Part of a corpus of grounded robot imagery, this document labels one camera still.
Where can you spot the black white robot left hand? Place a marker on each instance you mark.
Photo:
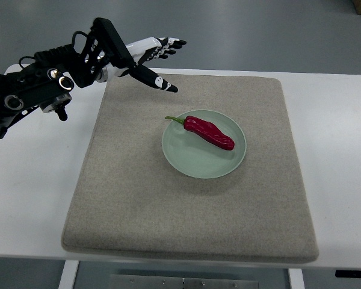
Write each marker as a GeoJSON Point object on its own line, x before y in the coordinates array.
{"type": "Point", "coordinates": [142, 51]}

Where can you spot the red pepper with green stem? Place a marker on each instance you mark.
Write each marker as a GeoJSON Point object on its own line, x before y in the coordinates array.
{"type": "Point", "coordinates": [206, 130]}

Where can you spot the light green round plate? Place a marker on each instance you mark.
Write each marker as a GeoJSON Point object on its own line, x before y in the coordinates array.
{"type": "Point", "coordinates": [193, 156]}

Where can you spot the beige felt mat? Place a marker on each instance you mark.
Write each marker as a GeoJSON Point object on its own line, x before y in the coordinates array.
{"type": "Point", "coordinates": [129, 201]}

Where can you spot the white table leg left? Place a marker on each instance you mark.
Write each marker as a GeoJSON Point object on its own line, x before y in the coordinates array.
{"type": "Point", "coordinates": [68, 276]}

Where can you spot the white table leg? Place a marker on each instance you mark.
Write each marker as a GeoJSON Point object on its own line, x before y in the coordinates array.
{"type": "Point", "coordinates": [68, 276]}
{"type": "Point", "coordinates": [296, 279]}

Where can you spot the white table leg right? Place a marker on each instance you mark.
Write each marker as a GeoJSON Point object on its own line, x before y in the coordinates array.
{"type": "Point", "coordinates": [296, 279]}

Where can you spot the black table control panel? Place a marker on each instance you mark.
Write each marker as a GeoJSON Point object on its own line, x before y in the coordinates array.
{"type": "Point", "coordinates": [348, 274]}

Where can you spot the grey metal base plate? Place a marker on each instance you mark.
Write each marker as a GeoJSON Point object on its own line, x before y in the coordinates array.
{"type": "Point", "coordinates": [139, 281]}

